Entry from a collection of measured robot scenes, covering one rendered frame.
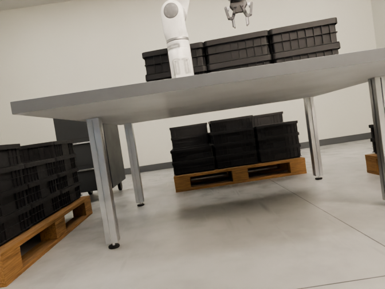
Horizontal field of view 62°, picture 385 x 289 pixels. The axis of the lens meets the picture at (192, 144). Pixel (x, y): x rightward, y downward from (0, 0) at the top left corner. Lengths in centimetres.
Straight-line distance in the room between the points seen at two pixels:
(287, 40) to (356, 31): 433
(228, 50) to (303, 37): 34
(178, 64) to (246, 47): 39
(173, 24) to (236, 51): 36
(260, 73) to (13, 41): 509
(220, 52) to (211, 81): 53
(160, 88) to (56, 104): 33
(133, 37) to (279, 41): 392
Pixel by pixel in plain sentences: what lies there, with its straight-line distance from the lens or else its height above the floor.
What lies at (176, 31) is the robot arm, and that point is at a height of 92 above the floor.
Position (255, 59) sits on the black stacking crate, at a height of 81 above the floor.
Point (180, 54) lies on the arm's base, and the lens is 130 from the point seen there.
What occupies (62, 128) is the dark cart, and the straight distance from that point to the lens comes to 317.
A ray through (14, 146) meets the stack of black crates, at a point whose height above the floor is 58.
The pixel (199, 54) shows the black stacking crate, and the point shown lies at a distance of 155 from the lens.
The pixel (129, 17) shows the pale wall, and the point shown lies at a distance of 538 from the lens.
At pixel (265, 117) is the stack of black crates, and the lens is 342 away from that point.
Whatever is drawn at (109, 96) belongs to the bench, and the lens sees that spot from 104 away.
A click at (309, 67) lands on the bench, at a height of 67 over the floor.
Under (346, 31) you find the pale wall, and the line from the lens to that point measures 580.
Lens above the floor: 53
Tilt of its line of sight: 2 degrees down
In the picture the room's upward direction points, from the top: 8 degrees counter-clockwise
